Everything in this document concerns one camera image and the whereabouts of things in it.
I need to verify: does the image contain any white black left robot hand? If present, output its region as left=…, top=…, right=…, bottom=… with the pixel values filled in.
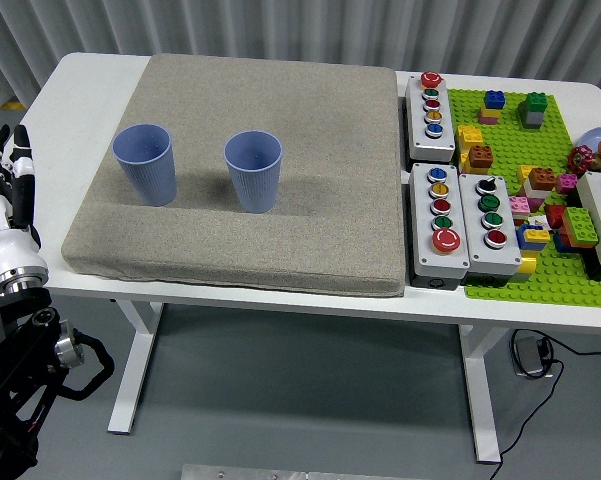
left=0, top=117, right=49, bottom=284

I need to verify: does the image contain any blue ribbed plastic cup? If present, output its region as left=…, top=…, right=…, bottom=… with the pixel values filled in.
left=112, top=123, right=177, bottom=207
left=223, top=130, right=284, bottom=215

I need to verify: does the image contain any white table leg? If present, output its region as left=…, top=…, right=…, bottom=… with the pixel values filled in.
left=107, top=299, right=164, bottom=435
left=457, top=323, right=501, bottom=464

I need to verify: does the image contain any grey-brown fabric mat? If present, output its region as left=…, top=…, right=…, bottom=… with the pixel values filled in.
left=60, top=52, right=407, bottom=299

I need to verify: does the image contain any grey pleated curtain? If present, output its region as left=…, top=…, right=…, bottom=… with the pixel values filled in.
left=0, top=0, right=601, bottom=109

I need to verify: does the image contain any five-button control box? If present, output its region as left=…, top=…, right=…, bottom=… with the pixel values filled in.
left=404, top=71, right=457, bottom=164
left=408, top=162, right=471, bottom=290

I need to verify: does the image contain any brown toy brick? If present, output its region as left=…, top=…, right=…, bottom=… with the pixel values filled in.
left=466, top=144, right=495, bottom=170

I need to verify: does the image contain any blue yellow pink brick stack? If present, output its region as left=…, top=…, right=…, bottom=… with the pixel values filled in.
left=477, top=89, right=508, bottom=126

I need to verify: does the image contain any green toy brick baseplate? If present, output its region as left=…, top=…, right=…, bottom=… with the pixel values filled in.
left=447, top=87, right=601, bottom=307

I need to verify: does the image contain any yellow toy brick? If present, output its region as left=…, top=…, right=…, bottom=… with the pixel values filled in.
left=515, top=249, right=539, bottom=282

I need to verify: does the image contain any grey power adapter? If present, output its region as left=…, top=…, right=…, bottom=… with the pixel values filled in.
left=510, top=335, right=552, bottom=380

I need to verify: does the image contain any brown white yellow brick stack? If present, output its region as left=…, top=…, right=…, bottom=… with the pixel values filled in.
left=516, top=164, right=557, bottom=201

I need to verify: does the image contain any green grey brick stack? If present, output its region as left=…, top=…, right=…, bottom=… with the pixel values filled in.
left=516, top=92, right=549, bottom=130

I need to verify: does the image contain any red toy brick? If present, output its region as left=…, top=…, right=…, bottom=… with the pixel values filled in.
left=544, top=203, right=567, bottom=232

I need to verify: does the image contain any pink toy brick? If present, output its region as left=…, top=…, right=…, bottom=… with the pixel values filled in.
left=554, top=172, right=580, bottom=196

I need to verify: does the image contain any green orange brick stack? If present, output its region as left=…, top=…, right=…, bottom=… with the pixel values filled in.
left=552, top=206, right=601, bottom=254

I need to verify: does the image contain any red valve handwheel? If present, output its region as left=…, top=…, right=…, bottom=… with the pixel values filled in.
left=566, top=144, right=595, bottom=175

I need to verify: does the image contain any grey button control box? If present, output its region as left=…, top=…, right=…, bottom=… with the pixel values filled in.
left=574, top=171, right=601, bottom=282

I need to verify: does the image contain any light blue plate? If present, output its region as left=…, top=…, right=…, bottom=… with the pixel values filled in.
left=577, top=126, right=601, bottom=151

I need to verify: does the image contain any four-button box with switch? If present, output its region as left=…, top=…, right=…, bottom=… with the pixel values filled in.
left=458, top=172, right=524, bottom=287

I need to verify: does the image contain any black power cable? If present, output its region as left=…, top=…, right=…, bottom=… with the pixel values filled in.
left=488, top=329, right=601, bottom=480

